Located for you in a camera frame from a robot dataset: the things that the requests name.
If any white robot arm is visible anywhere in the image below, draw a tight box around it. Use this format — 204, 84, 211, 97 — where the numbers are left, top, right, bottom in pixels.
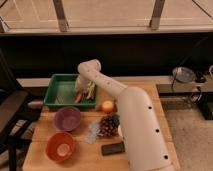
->
76, 59, 175, 171

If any white plastic cup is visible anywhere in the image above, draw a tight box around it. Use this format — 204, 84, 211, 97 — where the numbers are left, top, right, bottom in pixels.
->
118, 125, 123, 138

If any green plastic tray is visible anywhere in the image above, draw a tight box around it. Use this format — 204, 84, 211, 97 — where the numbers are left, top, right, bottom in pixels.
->
44, 74, 97, 109

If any orange apple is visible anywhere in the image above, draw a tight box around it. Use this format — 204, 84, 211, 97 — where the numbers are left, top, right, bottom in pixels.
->
101, 101, 114, 114

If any purple plastic bowl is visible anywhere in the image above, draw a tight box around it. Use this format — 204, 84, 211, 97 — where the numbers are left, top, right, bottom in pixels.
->
54, 106, 81, 131

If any green sponge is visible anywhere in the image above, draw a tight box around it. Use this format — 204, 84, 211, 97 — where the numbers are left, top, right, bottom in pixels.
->
112, 114, 120, 126

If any crumpled clear plastic wrap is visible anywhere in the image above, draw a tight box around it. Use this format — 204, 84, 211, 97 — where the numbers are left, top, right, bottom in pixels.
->
85, 121, 100, 144

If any pinecone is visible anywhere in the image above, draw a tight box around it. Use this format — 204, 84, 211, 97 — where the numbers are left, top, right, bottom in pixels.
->
100, 116, 119, 137

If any wooden table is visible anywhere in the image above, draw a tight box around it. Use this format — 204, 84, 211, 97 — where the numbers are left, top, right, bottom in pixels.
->
22, 77, 181, 171

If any orange plastic bowl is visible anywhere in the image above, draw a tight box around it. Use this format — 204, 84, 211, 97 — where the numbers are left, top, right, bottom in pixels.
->
45, 132, 76, 163

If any black chair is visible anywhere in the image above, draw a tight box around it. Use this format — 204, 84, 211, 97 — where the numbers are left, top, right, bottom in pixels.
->
0, 49, 41, 171

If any black rectangular block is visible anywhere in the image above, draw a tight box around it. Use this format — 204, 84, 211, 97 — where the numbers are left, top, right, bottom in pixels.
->
101, 142, 125, 156

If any metal bowl on shelf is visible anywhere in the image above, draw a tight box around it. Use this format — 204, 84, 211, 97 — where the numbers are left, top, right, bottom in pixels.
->
172, 67, 195, 83

